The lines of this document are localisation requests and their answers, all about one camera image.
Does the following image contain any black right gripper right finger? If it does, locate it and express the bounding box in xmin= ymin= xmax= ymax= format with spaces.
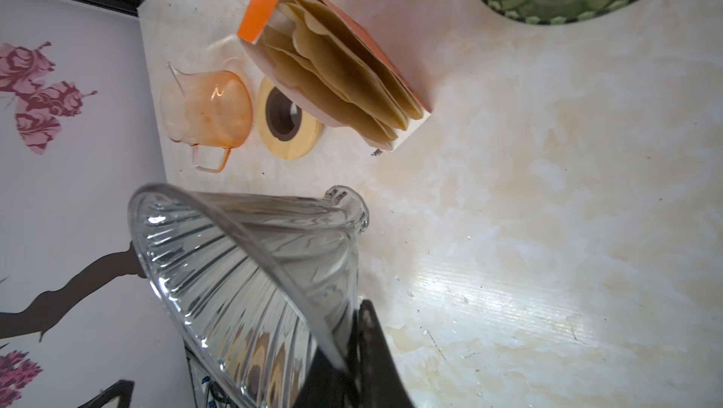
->
xmin=358 ymin=300 xmax=413 ymax=408

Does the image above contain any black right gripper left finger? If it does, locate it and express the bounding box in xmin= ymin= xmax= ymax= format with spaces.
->
xmin=293 ymin=349 xmax=359 ymax=408

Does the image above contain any clear glass dripper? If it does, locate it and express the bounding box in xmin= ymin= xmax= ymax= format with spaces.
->
xmin=128 ymin=184 xmax=369 ymax=407

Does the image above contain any orange coffee filter box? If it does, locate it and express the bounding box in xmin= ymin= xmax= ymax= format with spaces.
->
xmin=237 ymin=0 xmax=431 ymax=151

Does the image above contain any orange glass pitcher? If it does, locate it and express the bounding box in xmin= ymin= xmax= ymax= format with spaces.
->
xmin=160 ymin=63 xmax=253 ymax=174

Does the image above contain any wooden ring dripper stand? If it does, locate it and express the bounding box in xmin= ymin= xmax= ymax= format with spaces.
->
xmin=255 ymin=78 xmax=324 ymax=160

